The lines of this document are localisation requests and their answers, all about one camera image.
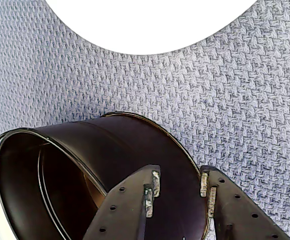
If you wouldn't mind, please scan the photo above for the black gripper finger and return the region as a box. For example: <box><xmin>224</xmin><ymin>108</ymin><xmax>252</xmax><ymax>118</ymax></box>
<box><xmin>82</xmin><ymin>164</ymin><xmax>162</xmax><ymax>240</ymax></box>
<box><xmin>199</xmin><ymin>164</ymin><xmax>290</xmax><ymax>240</ymax></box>

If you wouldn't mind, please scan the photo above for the blue woven table cloth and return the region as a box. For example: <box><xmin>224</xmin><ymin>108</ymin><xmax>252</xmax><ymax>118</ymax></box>
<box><xmin>0</xmin><ymin>0</ymin><xmax>290</xmax><ymax>240</ymax></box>

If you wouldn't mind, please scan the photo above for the black metal bucket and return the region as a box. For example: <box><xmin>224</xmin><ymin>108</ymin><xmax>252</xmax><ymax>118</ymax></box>
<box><xmin>0</xmin><ymin>111</ymin><xmax>212</xmax><ymax>240</ymax></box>

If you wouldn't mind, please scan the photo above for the white round plate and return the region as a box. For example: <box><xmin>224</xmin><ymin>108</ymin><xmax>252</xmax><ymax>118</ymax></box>
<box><xmin>44</xmin><ymin>0</ymin><xmax>259</xmax><ymax>55</ymax></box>

